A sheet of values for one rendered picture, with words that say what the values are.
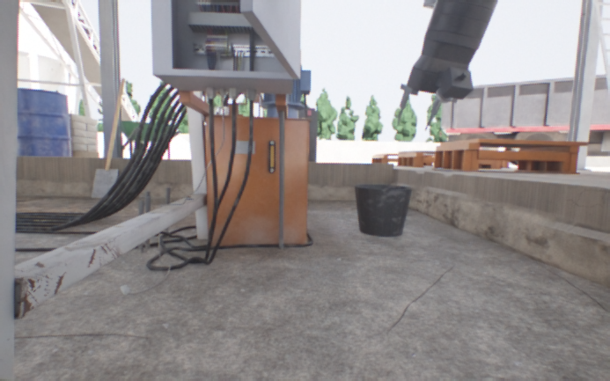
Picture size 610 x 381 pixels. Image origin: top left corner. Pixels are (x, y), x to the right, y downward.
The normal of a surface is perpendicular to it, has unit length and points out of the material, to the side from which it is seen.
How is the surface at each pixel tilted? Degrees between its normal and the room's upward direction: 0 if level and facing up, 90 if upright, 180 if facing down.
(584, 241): 91
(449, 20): 103
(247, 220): 90
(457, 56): 122
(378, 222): 99
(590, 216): 90
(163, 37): 90
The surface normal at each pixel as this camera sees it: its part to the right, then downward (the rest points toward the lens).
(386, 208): -0.07, 0.25
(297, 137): 0.13, 0.11
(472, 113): -0.51, 0.07
